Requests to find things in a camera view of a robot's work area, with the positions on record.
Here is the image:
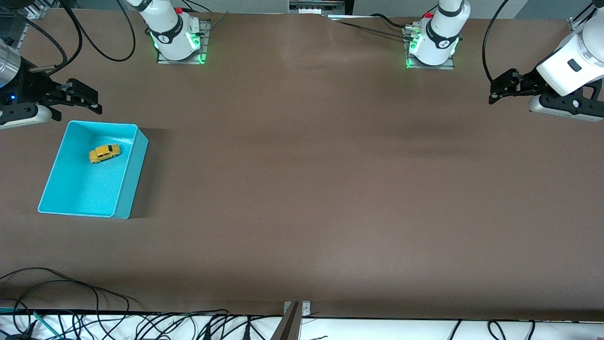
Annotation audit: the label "tangled black cables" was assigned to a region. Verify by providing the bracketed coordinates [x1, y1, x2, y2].
[61, 309, 284, 340]

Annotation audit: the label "metal rail fixture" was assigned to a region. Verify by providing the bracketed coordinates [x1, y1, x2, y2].
[289, 0, 347, 14]

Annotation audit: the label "dark grey camera pole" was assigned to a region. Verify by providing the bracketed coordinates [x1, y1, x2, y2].
[270, 302, 302, 340]

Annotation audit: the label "aluminium frame profile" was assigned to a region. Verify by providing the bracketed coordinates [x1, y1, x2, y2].
[568, 0, 593, 32]
[9, 0, 49, 48]

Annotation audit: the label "teal cable piece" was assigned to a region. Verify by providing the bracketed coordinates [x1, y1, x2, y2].
[32, 311, 60, 337]

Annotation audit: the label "thin black looping cable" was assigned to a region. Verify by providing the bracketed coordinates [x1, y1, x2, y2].
[0, 280, 101, 333]
[0, 267, 131, 315]

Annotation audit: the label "turquoise plastic bin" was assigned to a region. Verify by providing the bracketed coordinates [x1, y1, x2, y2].
[38, 120, 149, 220]

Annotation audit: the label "yellow beetle toy car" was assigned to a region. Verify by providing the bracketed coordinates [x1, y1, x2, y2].
[88, 144, 121, 164]

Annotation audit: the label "black cable with metal plug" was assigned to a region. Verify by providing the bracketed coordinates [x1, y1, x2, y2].
[19, 12, 83, 74]

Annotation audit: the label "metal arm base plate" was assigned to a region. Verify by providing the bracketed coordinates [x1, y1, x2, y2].
[403, 26, 456, 70]
[157, 19, 210, 65]

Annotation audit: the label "small metal bracket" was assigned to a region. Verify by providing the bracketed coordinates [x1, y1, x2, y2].
[284, 301, 311, 317]

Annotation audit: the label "black base cable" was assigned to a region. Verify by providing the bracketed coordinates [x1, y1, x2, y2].
[330, 13, 418, 41]

